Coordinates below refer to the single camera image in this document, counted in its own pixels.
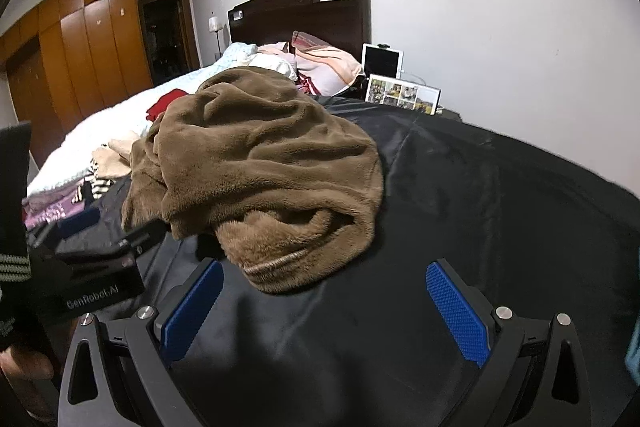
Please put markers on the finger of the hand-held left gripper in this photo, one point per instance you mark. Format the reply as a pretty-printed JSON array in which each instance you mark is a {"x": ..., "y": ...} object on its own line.
[
  {"x": 77, "y": 222},
  {"x": 145, "y": 234}
]

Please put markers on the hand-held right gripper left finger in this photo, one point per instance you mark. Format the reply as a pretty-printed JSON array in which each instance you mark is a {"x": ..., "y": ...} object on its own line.
[{"x": 192, "y": 307}]

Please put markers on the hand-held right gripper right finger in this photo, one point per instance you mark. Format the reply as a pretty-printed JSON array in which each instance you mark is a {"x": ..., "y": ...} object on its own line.
[{"x": 457, "y": 312}]

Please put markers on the brown fleece garment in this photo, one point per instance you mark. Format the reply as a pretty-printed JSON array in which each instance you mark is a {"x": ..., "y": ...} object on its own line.
[{"x": 260, "y": 157}]

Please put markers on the person's left hand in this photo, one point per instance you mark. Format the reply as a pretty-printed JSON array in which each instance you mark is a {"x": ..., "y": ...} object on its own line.
[{"x": 25, "y": 364}]

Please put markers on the purple cloth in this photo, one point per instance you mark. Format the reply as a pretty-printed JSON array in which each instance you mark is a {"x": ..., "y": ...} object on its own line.
[{"x": 50, "y": 207}]

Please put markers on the black white striped garment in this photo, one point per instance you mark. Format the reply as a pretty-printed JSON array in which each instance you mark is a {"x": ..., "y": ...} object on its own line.
[{"x": 102, "y": 187}]

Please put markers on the beige garment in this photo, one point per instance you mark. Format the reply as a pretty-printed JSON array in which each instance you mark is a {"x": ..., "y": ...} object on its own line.
[{"x": 112, "y": 157}]

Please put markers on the white bedspread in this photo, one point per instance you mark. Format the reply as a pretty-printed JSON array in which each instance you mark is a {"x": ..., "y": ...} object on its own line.
[{"x": 100, "y": 122}]

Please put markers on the black plastic sheet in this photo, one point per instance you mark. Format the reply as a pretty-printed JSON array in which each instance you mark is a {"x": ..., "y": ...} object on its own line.
[{"x": 475, "y": 207}]

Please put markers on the red garment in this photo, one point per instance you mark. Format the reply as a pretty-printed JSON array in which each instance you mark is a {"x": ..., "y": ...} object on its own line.
[{"x": 165, "y": 104}]

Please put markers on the wooden wardrobe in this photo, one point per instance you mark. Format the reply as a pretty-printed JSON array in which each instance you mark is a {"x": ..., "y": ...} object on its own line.
[{"x": 85, "y": 57}]

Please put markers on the light blue folded cloth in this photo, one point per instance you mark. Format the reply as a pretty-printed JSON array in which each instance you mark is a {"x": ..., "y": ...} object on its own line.
[{"x": 634, "y": 347}]

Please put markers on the dark doorway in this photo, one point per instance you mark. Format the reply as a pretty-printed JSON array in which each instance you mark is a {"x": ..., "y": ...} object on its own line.
[{"x": 165, "y": 37}]

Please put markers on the white crumpled cloth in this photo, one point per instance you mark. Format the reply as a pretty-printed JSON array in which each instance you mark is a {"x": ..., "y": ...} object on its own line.
[{"x": 272, "y": 66}]

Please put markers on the white bedside lamp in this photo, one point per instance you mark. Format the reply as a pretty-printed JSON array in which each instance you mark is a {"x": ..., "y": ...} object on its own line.
[{"x": 216, "y": 25}]

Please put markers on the pale pink pillow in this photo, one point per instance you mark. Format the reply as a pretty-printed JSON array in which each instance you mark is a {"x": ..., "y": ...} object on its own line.
[{"x": 275, "y": 48}]

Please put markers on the pink striped pillow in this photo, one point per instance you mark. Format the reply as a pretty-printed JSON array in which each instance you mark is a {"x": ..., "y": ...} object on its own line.
[{"x": 325, "y": 67}]

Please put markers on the white tablet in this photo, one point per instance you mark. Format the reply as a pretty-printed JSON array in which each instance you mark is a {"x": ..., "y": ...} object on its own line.
[{"x": 382, "y": 61}]

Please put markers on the dark wooden headboard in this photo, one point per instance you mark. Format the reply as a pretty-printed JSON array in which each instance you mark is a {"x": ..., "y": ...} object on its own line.
[{"x": 300, "y": 12}]

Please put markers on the photo collage frame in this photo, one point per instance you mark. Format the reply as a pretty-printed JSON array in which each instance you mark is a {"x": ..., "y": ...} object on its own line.
[{"x": 400, "y": 93}]

